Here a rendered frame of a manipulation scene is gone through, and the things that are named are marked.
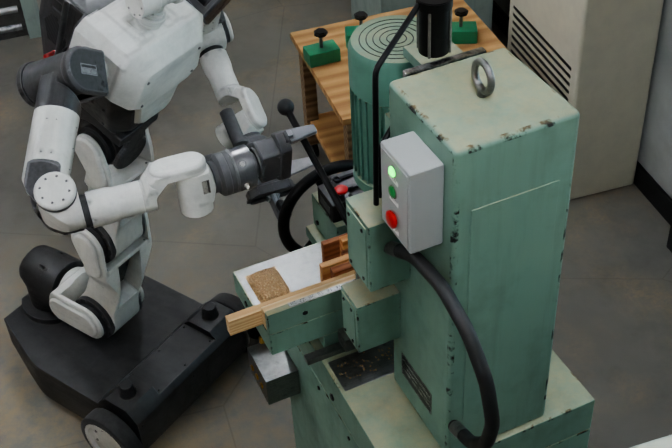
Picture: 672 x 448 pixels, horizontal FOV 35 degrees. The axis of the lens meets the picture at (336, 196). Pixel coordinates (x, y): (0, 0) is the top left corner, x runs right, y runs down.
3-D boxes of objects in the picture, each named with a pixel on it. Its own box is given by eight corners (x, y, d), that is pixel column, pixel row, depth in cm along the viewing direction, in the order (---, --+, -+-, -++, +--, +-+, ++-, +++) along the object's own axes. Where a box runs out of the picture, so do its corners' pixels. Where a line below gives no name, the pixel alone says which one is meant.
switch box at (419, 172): (413, 207, 178) (413, 129, 168) (443, 243, 171) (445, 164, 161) (380, 219, 176) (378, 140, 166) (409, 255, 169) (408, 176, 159)
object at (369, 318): (384, 313, 209) (383, 269, 202) (401, 337, 204) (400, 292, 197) (340, 330, 206) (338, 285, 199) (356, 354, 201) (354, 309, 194)
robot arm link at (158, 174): (208, 163, 205) (139, 181, 202) (215, 201, 210) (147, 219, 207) (200, 146, 210) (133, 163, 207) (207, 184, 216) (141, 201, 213)
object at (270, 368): (280, 357, 258) (277, 334, 253) (300, 393, 249) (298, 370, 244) (247, 369, 255) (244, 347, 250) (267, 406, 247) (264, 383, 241)
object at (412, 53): (443, 68, 186) (445, -20, 175) (467, 91, 181) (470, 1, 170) (402, 80, 184) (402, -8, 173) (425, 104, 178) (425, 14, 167)
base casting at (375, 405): (451, 256, 258) (452, 227, 252) (593, 427, 217) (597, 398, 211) (279, 319, 244) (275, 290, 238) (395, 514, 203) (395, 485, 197)
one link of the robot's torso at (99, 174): (66, 248, 288) (62, 125, 254) (112, 212, 299) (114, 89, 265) (109, 279, 283) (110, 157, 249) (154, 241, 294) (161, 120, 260)
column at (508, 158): (488, 340, 224) (507, 43, 178) (548, 416, 208) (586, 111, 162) (392, 378, 217) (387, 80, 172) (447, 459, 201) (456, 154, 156)
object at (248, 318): (463, 244, 233) (464, 230, 230) (468, 249, 231) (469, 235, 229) (227, 329, 216) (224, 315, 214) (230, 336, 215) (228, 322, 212)
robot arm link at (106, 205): (145, 203, 203) (42, 230, 198) (147, 223, 212) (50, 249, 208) (131, 154, 206) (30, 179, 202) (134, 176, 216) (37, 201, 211)
